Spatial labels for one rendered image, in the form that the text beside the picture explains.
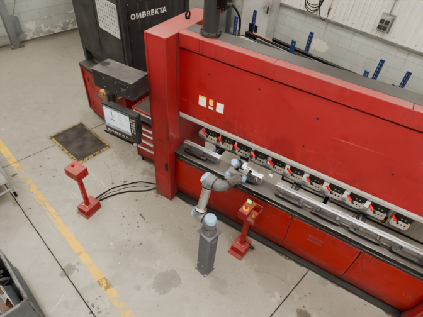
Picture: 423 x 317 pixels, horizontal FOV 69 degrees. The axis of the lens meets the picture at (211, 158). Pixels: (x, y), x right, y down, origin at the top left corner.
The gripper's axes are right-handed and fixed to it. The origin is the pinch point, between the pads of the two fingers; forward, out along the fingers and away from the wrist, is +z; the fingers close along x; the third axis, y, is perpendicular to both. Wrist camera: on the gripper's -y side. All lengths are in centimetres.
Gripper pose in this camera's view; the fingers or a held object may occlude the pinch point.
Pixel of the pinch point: (240, 168)
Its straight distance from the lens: 345.4
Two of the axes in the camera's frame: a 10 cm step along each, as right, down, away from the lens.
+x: -8.5, -4.1, 3.3
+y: 4.4, -9.0, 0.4
